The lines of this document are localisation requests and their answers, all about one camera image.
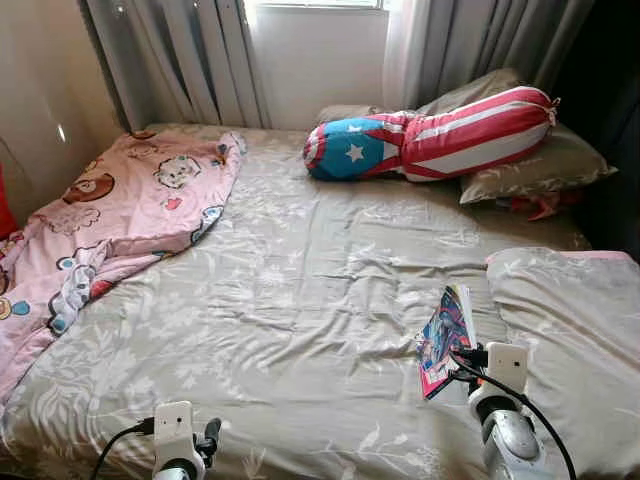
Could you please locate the pink cartoon blanket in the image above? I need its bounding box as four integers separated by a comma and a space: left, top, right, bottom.
0, 130, 246, 401

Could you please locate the red cloth item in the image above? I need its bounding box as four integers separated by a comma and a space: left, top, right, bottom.
495, 190, 586, 221

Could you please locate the window frame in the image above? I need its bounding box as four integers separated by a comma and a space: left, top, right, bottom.
245, 0, 389, 11

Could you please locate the colourful comic book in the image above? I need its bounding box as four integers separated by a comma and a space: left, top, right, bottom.
415, 284, 479, 401

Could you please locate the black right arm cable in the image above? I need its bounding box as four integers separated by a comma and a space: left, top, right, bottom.
450, 354, 579, 480

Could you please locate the grey floral folded duvet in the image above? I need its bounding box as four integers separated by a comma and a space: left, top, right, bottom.
485, 247, 640, 480

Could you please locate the white sheer curtain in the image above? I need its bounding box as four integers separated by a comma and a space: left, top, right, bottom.
383, 0, 433, 111

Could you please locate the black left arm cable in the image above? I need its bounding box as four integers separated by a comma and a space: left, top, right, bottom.
90, 418, 159, 480

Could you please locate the grey curtain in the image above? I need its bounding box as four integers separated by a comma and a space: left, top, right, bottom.
415, 0, 601, 101
80, 0, 271, 131

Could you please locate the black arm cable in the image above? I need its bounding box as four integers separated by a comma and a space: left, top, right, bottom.
90, 418, 159, 480
450, 354, 579, 480

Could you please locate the flag pattern bolster pillow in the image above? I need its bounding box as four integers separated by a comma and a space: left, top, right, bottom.
303, 86, 559, 183

